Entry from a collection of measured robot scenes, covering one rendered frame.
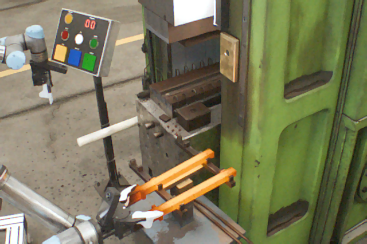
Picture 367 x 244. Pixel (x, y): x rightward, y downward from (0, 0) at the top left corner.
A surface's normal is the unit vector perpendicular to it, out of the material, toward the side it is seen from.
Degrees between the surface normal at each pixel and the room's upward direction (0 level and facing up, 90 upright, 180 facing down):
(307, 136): 90
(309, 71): 89
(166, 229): 0
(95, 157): 0
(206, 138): 90
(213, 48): 90
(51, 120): 0
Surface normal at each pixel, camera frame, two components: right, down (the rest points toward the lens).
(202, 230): -0.03, -0.81
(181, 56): 0.52, 0.48
